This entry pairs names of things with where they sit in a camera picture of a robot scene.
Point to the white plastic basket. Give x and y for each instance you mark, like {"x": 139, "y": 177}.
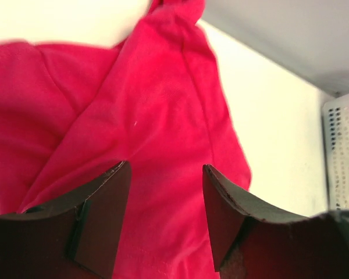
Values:
{"x": 335, "y": 115}

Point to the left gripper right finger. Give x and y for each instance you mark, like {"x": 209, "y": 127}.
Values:
{"x": 251, "y": 238}

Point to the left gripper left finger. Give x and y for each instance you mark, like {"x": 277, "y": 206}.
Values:
{"x": 75, "y": 235}

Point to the pink t shirt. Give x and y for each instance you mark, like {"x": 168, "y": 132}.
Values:
{"x": 69, "y": 112}

